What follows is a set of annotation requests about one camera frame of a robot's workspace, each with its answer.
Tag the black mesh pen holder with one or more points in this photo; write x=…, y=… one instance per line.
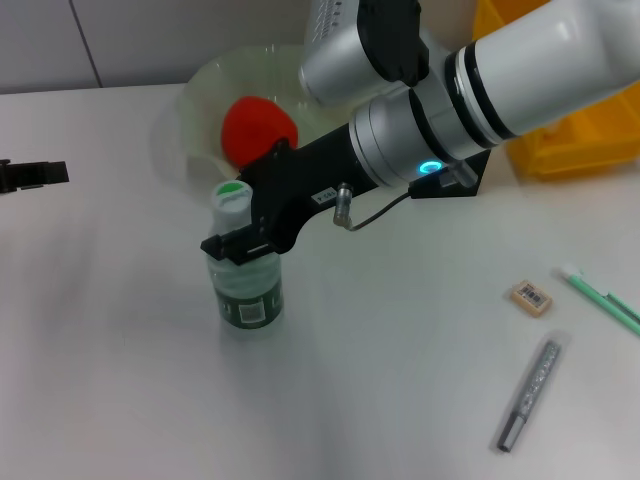
x=450, y=194

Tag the green pen white tip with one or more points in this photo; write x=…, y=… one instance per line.
x=585, y=287

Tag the orange-red round fruit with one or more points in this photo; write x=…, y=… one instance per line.
x=250, y=125

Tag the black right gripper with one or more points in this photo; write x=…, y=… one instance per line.
x=300, y=180

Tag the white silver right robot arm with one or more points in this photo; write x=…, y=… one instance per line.
x=525, y=75

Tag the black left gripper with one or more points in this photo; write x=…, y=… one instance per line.
x=5, y=177

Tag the grey pen in clear sleeve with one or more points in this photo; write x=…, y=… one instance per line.
x=535, y=390

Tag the beige eraser with barcode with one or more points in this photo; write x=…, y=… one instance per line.
x=532, y=297

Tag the clear water bottle green label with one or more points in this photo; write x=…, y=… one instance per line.
x=250, y=300

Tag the pale green glass fruit bowl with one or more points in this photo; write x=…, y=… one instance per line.
x=210, y=100

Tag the yellow plastic bin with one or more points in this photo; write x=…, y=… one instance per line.
x=600, y=150

